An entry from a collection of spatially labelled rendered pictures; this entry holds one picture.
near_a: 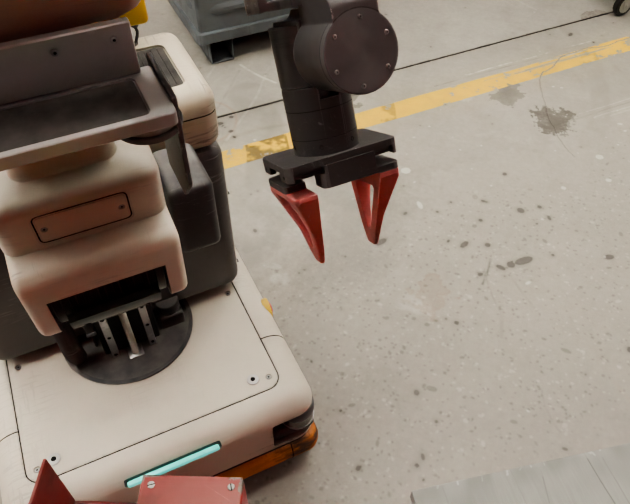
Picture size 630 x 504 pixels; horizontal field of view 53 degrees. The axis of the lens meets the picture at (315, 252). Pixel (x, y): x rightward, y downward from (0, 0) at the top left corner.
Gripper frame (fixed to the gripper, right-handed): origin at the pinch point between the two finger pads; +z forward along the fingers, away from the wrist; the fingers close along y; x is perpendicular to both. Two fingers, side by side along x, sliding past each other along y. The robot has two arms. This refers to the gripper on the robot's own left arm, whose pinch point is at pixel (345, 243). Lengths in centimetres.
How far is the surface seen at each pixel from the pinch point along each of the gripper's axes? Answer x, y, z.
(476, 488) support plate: -21.7, -2.6, 10.6
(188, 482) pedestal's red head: 5.2, -19.9, 21.6
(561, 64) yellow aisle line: 166, 176, 27
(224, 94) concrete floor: 202, 41, 9
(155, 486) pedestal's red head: 6.1, -23.1, 21.2
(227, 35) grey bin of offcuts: 215, 51, -11
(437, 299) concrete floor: 92, 60, 65
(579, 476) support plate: -23.7, 4.1, 11.6
